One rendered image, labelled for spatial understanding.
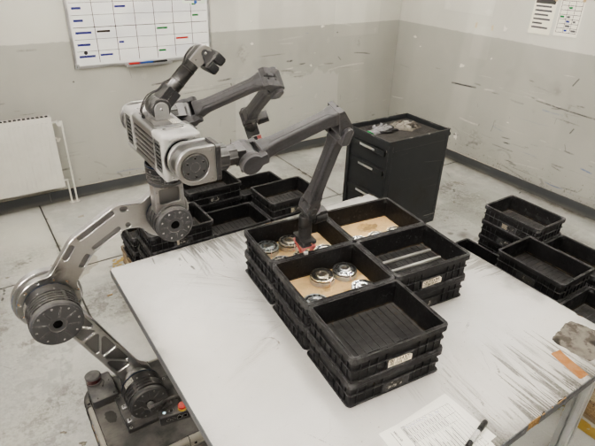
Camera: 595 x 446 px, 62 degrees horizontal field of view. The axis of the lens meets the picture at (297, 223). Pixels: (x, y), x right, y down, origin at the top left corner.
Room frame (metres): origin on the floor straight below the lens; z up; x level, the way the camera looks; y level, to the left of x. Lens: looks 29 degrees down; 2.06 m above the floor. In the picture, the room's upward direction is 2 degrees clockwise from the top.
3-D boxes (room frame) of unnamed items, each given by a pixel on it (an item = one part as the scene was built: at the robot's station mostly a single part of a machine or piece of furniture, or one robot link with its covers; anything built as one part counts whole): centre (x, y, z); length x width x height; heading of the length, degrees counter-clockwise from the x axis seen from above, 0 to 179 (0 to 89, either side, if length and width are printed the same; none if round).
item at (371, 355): (1.37, -0.29, 0.92); 0.40 x 0.30 x 0.02; 119
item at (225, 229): (2.84, 0.42, 0.31); 0.40 x 0.30 x 0.34; 125
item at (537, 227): (2.86, -1.46, 0.37); 0.40 x 0.30 x 0.45; 35
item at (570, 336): (1.54, -1.16, 0.71); 0.22 x 0.19 x 0.01; 125
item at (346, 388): (1.37, -0.29, 0.76); 0.40 x 0.30 x 0.12; 119
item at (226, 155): (1.50, 0.25, 1.45); 0.09 x 0.08 x 0.12; 35
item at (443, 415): (1.05, -0.47, 0.70); 0.33 x 0.23 x 0.01; 125
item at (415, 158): (3.57, -0.72, 0.45); 0.60 x 0.45 x 0.90; 125
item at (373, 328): (1.37, -0.29, 0.87); 0.40 x 0.30 x 0.11; 119
